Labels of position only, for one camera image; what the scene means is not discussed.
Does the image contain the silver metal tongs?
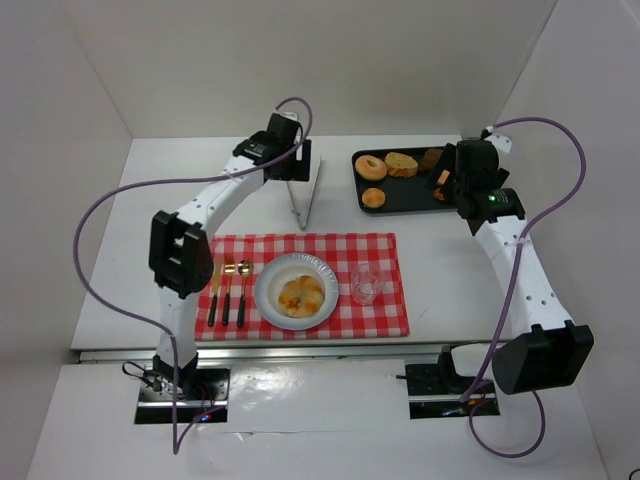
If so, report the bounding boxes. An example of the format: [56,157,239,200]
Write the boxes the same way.
[286,155,323,232]

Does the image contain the twisted ring bread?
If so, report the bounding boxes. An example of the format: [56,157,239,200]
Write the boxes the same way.
[278,275,325,318]

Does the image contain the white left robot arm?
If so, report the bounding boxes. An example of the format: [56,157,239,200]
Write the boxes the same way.
[149,113,310,388]

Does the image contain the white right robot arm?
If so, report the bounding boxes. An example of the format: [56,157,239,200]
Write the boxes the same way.
[429,133,594,400]

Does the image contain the brown bread piece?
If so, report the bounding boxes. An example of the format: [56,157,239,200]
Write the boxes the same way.
[418,148,443,172]

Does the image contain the square toast slice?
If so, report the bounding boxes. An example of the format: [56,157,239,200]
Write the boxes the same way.
[384,152,419,179]

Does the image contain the small round bun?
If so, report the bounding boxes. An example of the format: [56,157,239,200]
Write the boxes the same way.
[361,188,386,209]

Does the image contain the white round plate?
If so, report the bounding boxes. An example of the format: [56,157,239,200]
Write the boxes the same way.
[254,252,340,331]

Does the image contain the clear drinking glass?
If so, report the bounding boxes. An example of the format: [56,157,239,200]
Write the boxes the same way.
[350,263,386,305]

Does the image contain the red white checkered cloth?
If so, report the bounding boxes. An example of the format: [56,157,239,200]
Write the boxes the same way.
[195,233,410,342]

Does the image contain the ring bagel bread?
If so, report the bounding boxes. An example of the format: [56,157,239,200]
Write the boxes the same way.
[354,155,387,181]

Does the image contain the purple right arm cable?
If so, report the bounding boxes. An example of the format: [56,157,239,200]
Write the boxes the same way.
[462,117,587,457]

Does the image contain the gold spoon black handle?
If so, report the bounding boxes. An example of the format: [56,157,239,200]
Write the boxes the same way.
[236,259,254,329]

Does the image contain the gold fork black handle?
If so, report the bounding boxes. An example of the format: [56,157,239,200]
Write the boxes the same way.
[221,255,236,327]

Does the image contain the gold knife black handle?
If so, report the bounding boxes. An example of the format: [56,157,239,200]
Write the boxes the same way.
[207,260,223,328]

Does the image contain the aluminium rail front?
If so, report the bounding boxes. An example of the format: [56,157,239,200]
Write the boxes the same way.
[78,341,480,364]

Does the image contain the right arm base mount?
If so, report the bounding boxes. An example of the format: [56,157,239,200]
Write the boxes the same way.
[395,347,500,420]

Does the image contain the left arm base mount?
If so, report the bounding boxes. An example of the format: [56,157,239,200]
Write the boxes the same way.
[121,361,230,425]

